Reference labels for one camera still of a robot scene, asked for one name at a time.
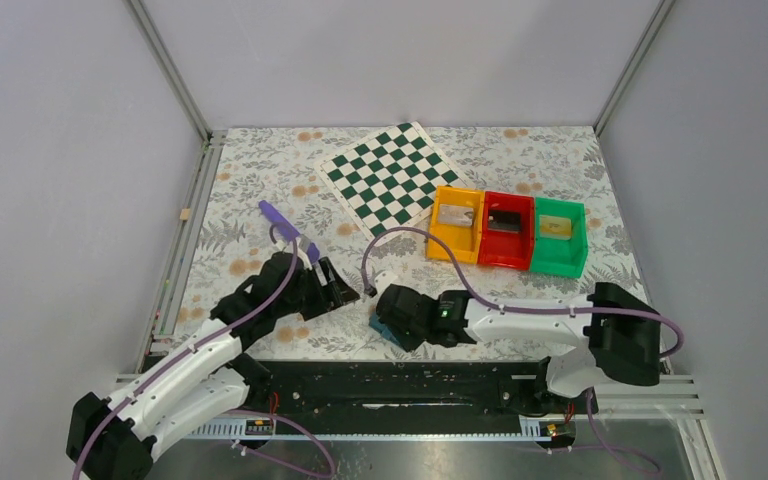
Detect blue leather card holder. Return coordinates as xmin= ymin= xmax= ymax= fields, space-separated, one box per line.
xmin=368 ymin=313 xmax=401 ymax=347

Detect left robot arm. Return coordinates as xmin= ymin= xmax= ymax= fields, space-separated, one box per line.
xmin=65 ymin=252 xmax=360 ymax=479

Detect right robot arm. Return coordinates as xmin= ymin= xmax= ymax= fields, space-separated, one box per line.
xmin=370 ymin=282 xmax=661 ymax=398

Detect silver card in yellow bin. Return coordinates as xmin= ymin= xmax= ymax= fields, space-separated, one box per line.
xmin=437 ymin=204 xmax=474 ymax=228

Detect black card in red bin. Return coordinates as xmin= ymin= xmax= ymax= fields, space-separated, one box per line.
xmin=487 ymin=210 xmax=522 ymax=233

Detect gold card in green bin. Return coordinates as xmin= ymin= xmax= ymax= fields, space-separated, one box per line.
xmin=538 ymin=215 xmax=573 ymax=241

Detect yellow plastic bin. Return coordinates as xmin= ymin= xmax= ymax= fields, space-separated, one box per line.
xmin=428 ymin=186 xmax=484 ymax=264

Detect green white chessboard mat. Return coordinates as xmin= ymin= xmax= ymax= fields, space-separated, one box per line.
xmin=314 ymin=122 xmax=474 ymax=239

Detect floral patterned table mat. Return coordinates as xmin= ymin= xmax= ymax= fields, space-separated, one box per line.
xmin=172 ymin=124 xmax=645 ymax=343

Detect red plastic bin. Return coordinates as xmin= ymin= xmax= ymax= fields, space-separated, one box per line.
xmin=478 ymin=191 xmax=535 ymax=271

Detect green plastic bin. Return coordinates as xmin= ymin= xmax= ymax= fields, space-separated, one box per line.
xmin=530 ymin=197 xmax=588 ymax=278

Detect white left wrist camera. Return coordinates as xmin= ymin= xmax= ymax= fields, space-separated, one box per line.
xmin=271 ymin=235 xmax=327 ymax=284

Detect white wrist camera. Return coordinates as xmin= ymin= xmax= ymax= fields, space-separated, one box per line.
xmin=271 ymin=235 xmax=327 ymax=284
xmin=364 ymin=270 xmax=398 ymax=297

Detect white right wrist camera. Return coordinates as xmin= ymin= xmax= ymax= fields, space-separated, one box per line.
xmin=364 ymin=270 xmax=398 ymax=297

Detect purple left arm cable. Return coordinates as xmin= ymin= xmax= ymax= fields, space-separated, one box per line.
xmin=71 ymin=222 xmax=302 ymax=480

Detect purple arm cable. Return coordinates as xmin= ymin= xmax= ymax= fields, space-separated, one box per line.
xmin=71 ymin=222 xmax=302 ymax=480
xmin=361 ymin=227 xmax=686 ymax=359

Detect purple cylindrical handle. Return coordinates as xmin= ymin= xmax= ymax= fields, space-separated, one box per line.
xmin=258 ymin=200 xmax=321 ymax=262

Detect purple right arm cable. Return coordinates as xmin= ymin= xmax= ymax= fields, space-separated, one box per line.
xmin=361 ymin=227 xmax=686 ymax=359

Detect white slotted cable duct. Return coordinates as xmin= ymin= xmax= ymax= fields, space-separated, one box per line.
xmin=185 ymin=415 xmax=560 ymax=442

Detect left aluminium frame post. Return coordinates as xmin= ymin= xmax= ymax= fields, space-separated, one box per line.
xmin=123 ymin=0 xmax=212 ymax=142

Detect aluminium frame post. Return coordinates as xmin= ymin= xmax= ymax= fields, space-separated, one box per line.
xmin=593 ymin=0 xmax=677 ymax=137
xmin=123 ymin=0 xmax=212 ymax=142

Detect right aluminium frame post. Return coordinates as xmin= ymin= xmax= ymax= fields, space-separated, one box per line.
xmin=593 ymin=0 xmax=677 ymax=137

